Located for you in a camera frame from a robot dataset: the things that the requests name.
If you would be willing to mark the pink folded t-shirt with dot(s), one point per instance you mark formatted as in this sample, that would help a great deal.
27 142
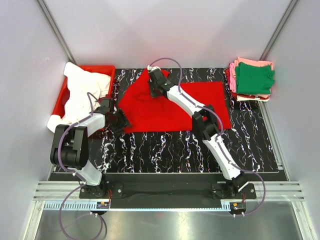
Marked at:
256 63

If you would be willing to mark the white folded t-shirt bottom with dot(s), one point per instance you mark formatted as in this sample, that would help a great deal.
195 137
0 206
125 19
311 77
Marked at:
241 97

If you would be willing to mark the slotted cable duct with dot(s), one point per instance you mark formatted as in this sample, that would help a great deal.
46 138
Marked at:
97 206

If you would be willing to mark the white t-shirt in bin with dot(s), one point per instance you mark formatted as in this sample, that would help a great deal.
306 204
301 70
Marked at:
85 89

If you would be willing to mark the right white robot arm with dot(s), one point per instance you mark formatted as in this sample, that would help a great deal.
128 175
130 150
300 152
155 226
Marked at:
206 127

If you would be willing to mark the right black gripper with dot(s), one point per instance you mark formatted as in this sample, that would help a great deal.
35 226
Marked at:
153 95

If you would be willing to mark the green folded t-shirt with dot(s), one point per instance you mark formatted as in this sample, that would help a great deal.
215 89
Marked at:
254 80

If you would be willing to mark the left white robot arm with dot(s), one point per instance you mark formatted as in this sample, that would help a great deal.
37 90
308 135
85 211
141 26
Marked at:
70 145

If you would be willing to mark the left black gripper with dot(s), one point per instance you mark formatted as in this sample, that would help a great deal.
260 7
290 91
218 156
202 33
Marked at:
123 124

